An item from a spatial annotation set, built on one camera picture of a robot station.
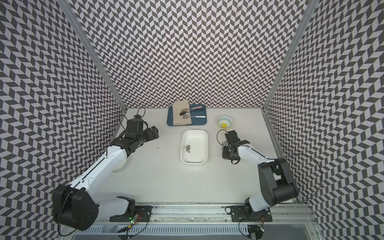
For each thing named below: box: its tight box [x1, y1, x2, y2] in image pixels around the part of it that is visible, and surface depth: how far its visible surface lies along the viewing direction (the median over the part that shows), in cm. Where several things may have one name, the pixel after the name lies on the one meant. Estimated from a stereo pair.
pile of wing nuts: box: [185, 144, 191, 154], surface depth 98 cm
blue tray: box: [166, 100, 207, 127], surface depth 117 cm
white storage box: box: [180, 129, 208, 165], surface depth 98 cm
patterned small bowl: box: [217, 115, 233, 129], surface depth 110 cm
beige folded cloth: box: [172, 100, 192, 126], surface depth 118 cm
